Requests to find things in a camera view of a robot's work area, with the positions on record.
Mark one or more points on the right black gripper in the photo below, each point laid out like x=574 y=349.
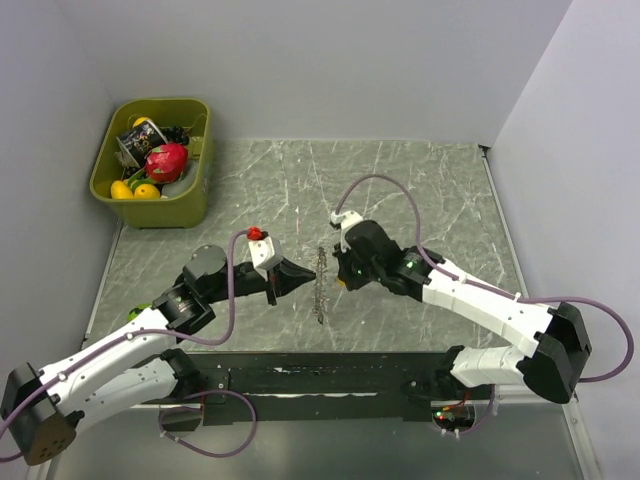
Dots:
x=352 y=282

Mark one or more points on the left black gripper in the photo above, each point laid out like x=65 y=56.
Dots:
x=284 y=279

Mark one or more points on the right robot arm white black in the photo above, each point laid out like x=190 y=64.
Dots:
x=547 y=347

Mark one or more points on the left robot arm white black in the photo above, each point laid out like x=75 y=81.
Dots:
x=44 y=409

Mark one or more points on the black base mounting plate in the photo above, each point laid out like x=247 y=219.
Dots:
x=270 y=386

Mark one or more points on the green ball toy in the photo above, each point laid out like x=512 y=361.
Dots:
x=136 y=311

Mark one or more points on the yellow mango toy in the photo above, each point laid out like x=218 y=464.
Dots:
x=146 y=192

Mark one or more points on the red dragon fruit toy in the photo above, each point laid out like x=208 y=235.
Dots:
x=166 y=163

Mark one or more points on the olive green plastic bin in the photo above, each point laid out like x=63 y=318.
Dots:
x=183 y=203

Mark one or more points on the yellow lemon toy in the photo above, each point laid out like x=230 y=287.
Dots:
x=119 y=190

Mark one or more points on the black printed paper cup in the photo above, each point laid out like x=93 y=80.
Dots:
x=136 y=144

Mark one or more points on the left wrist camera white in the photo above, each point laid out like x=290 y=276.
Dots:
x=265 y=250

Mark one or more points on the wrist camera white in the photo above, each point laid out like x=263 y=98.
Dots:
x=343 y=222
x=265 y=250

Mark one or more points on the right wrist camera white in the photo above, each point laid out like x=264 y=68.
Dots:
x=343 y=222

